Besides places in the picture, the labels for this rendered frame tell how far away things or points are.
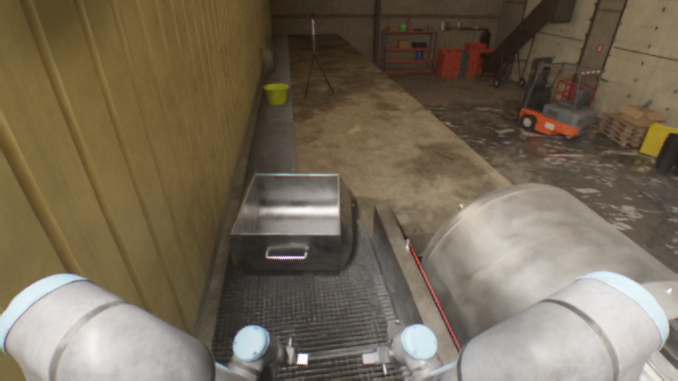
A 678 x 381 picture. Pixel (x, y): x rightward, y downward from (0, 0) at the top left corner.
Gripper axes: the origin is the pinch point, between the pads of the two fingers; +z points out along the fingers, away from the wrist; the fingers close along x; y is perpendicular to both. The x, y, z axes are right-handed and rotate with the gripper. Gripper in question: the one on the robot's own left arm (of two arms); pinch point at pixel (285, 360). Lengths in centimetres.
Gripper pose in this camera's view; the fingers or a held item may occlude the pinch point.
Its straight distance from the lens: 131.7
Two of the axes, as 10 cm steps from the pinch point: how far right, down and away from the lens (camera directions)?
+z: 1.6, 6.1, 7.8
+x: -9.8, 0.2, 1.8
